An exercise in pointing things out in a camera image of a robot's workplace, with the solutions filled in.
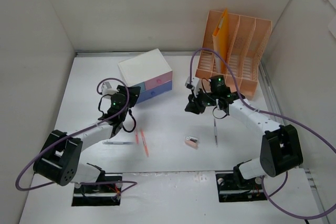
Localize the white pastel drawer box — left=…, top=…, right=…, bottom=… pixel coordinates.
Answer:
left=117, top=48, right=173, bottom=104

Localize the orange gel pen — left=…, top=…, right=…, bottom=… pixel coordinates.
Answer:
left=140, top=129, right=149, bottom=158

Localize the pink drawer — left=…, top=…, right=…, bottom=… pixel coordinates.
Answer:
left=145, top=71, right=173, bottom=90

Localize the grey clear pen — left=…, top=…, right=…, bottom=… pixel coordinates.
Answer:
left=103, top=141, right=135, bottom=145

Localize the orange A4 file folder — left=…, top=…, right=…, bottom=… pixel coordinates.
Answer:
left=212, top=8, right=229, bottom=73

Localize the peach plastic desk organizer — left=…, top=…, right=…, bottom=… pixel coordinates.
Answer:
left=202, top=10, right=272, bottom=99

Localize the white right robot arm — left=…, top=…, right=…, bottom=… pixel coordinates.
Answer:
left=185, top=75, right=303, bottom=188

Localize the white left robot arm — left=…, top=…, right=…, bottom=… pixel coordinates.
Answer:
left=33, top=86, right=141, bottom=193

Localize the light blue drawer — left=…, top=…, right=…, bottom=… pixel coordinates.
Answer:
left=129, top=82, right=146, bottom=94

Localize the pink gel pen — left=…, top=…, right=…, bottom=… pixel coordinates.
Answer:
left=135, top=130, right=139, bottom=145

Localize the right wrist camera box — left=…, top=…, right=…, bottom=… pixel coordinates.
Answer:
left=185, top=76, right=202, bottom=98

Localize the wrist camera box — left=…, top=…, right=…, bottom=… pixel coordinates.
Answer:
left=185, top=76, right=202, bottom=98
left=101, top=81, right=118, bottom=95

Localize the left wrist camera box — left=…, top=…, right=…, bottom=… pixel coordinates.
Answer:
left=101, top=81, right=118, bottom=95

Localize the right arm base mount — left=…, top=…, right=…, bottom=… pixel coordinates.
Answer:
left=215, top=166, right=267, bottom=203

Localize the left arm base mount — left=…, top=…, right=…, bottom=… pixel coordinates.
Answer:
left=71, top=184, right=122, bottom=207

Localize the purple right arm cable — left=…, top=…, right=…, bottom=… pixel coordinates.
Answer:
left=190, top=48, right=336, bottom=220

